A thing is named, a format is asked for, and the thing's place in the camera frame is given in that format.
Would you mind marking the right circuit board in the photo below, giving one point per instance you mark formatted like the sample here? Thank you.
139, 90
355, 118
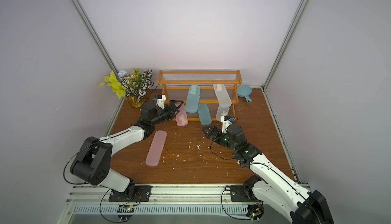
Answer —
255, 211

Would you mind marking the short teal pencil case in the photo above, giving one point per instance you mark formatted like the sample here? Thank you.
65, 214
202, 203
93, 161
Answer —
204, 114

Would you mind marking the potted plant in glass vase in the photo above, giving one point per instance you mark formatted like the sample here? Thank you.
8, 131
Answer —
133, 87

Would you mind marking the short pink pencil case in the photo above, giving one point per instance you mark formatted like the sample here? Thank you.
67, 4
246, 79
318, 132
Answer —
182, 118

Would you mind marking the orange wooden three-tier shelf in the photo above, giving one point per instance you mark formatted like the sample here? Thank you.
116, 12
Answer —
175, 85

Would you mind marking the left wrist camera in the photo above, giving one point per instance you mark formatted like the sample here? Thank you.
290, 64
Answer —
160, 101

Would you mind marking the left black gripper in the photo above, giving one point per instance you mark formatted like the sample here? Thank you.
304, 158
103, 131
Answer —
169, 113

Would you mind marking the left circuit board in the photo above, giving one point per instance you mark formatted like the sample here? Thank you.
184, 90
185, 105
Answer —
125, 212

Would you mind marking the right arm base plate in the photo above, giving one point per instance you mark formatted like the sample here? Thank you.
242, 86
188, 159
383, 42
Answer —
242, 193

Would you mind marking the short clear white pencil case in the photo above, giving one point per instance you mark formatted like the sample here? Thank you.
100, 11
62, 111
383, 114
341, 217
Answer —
221, 112

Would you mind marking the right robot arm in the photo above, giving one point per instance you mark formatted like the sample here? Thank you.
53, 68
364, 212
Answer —
296, 203

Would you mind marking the aluminium rail frame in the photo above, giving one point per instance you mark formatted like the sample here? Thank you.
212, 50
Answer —
165, 199

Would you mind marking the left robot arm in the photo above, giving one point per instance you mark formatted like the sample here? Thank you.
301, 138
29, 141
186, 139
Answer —
93, 161

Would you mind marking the circuit board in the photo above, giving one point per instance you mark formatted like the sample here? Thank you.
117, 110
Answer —
125, 212
255, 211

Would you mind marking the long teal pencil case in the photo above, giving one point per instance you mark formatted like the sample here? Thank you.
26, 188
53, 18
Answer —
192, 100

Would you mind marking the long pink pencil case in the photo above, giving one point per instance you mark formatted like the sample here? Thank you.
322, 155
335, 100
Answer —
156, 148

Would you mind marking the long clear white pencil case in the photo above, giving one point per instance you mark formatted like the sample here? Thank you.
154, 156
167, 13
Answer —
222, 95

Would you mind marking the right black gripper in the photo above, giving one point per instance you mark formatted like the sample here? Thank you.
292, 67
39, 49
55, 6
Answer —
218, 135

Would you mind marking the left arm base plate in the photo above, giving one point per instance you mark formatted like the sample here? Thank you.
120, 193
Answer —
134, 193

